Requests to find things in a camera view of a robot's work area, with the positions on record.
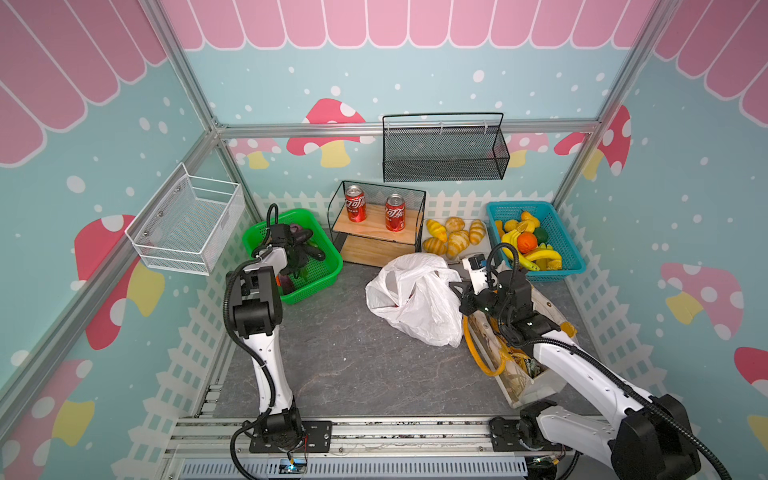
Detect canvas tote bag yellow handles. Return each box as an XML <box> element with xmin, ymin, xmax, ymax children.
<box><xmin>452</xmin><ymin>282</ymin><xmax>576</xmax><ymax>409</ymax></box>

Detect white plastic grocery bag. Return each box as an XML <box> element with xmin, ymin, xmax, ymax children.
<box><xmin>365</xmin><ymin>253</ymin><xmax>463</xmax><ymax>348</ymax></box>

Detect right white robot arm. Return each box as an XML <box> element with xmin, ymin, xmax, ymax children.
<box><xmin>450</xmin><ymin>254</ymin><xmax>704</xmax><ymax>479</ymax></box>

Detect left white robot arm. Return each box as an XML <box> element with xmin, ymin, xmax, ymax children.
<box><xmin>223</xmin><ymin>222</ymin><xmax>325</xmax><ymax>452</ymax></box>

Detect green plastic basket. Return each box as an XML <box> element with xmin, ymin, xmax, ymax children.
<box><xmin>243</xmin><ymin>204</ymin><xmax>343</xmax><ymax>305</ymax></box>

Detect white plastic tray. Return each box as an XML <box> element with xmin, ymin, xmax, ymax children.
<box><xmin>421</xmin><ymin>216</ymin><xmax>491</xmax><ymax>265</ymax></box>

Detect orange fruit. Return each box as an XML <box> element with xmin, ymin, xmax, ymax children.
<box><xmin>516</xmin><ymin>232</ymin><xmax>538</xmax><ymax>255</ymax></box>

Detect yellow banana bunch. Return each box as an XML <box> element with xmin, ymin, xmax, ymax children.
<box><xmin>501</xmin><ymin>230</ymin><xmax>563</xmax><ymax>272</ymax></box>

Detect small striped croissant right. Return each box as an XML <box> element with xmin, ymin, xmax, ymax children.
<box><xmin>469</xmin><ymin>219</ymin><xmax>487</xmax><ymax>245</ymax></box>

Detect long striped croissant centre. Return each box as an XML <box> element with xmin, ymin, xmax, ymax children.
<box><xmin>446</xmin><ymin>230</ymin><xmax>471</xmax><ymax>258</ymax></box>

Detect red cola can left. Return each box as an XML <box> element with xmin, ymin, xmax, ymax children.
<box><xmin>344</xmin><ymin>185</ymin><xmax>367</xmax><ymax>223</ymax></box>

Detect red cola can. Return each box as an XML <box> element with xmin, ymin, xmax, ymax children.
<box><xmin>384</xmin><ymin>193</ymin><xmax>406</xmax><ymax>232</ymax></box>
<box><xmin>344</xmin><ymin>185</ymin><xmax>367</xmax><ymax>223</ymax></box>

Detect teal plastic basket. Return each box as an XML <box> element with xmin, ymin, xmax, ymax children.
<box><xmin>486</xmin><ymin>200</ymin><xmax>586</xmax><ymax>282</ymax></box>

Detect pale round bread roll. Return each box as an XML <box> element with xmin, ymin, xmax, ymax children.
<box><xmin>444</xmin><ymin>216</ymin><xmax>465</xmax><ymax>234</ymax></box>

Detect large striped croissant left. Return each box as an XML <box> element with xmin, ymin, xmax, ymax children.
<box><xmin>422</xmin><ymin>237</ymin><xmax>447</xmax><ymax>256</ymax></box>

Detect yellow striped bread roll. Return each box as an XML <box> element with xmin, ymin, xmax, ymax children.
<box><xmin>426</xmin><ymin>219</ymin><xmax>448</xmax><ymax>243</ymax></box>

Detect red cola can right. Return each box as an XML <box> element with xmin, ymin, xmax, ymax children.
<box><xmin>384</xmin><ymin>193</ymin><xmax>406</xmax><ymax>232</ymax></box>

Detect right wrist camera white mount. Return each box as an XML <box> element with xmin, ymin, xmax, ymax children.
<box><xmin>462</xmin><ymin>253</ymin><xmax>490</xmax><ymax>295</ymax></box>

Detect black wire two-tier shelf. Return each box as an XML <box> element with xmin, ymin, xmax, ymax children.
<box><xmin>326</xmin><ymin>180</ymin><xmax>427</xmax><ymax>267</ymax></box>

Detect white wire wall basket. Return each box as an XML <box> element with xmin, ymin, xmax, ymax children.
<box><xmin>125</xmin><ymin>164</ymin><xmax>245</xmax><ymax>276</ymax></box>

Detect black mesh wall basket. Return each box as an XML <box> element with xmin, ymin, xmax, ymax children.
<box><xmin>382</xmin><ymin>112</ymin><xmax>511</xmax><ymax>183</ymax></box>

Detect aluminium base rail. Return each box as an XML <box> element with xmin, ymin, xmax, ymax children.
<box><xmin>158</xmin><ymin>413</ymin><xmax>619</xmax><ymax>480</ymax></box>

